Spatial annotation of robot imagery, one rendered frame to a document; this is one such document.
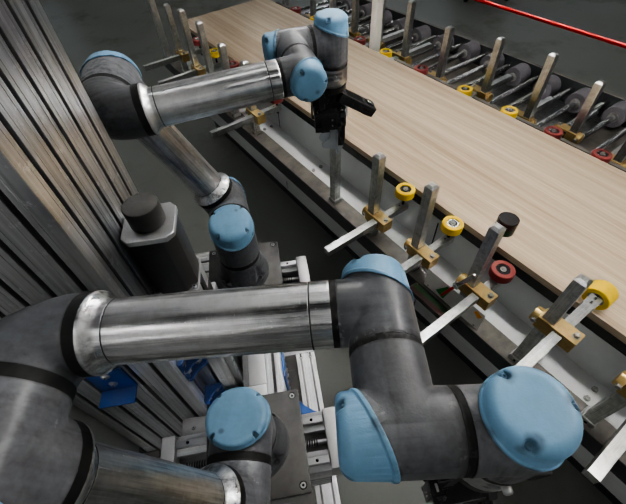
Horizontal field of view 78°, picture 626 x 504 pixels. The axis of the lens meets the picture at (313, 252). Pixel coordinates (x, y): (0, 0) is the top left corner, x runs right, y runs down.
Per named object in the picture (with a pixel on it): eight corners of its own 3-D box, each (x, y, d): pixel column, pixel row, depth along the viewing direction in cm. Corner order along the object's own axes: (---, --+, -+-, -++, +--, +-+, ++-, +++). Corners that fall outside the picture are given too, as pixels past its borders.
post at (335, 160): (334, 205, 185) (334, 120, 150) (328, 199, 187) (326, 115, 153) (341, 201, 186) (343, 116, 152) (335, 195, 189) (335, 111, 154)
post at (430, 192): (410, 277, 161) (433, 189, 124) (404, 271, 163) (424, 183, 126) (416, 272, 162) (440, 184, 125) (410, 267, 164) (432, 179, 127)
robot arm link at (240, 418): (277, 402, 83) (269, 377, 73) (276, 472, 75) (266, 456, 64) (222, 404, 84) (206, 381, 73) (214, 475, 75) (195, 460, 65)
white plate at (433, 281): (476, 330, 140) (484, 316, 132) (423, 284, 154) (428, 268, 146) (477, 329, 140) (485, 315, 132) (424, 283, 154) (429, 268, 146)
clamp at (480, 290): (484, 311, 131) (489, 303, 127) (453, 285, 138) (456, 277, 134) (495, 302, 133) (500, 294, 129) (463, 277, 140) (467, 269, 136)
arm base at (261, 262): (220, 296, 113) (212, 276, 106) (220, 257, 123) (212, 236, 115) (271, 288, 114) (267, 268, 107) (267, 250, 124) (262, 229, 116)
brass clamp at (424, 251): (426, 271, 147) (429, 263, 143) (401, 249, 154) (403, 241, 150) (438, 263, 149) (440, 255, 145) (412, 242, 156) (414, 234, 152)
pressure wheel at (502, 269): (495, 300, 136) (506, 281, 128) (477, 285, 141) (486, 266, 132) (509, 288, 139) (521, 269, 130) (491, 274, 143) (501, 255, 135)
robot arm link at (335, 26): (306, 9, 85) (342, 4, 86) (308, 60, 93) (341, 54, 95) (316, 22, 80) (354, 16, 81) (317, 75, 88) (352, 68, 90)
